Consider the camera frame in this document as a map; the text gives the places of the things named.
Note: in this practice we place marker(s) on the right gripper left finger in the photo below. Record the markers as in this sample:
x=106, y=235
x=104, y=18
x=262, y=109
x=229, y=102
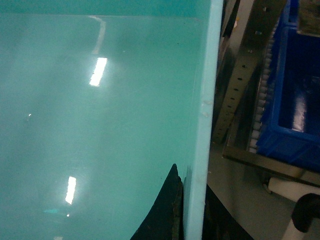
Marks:
x=164, y=221

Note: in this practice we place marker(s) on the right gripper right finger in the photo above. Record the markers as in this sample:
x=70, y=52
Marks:
x=218, y=223

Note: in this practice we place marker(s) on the teal plastic bin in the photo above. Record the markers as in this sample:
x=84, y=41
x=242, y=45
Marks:
x=98, y=100

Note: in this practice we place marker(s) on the white roller track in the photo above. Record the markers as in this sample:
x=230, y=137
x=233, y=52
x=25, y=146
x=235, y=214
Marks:
x=261, y=94

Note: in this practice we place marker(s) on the blue bin on rollers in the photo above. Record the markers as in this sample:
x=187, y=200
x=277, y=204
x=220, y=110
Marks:
x=290, y=124

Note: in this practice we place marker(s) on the perforated metal shelf post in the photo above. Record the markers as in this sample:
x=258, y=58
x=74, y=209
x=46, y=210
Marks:
x=246, y=30

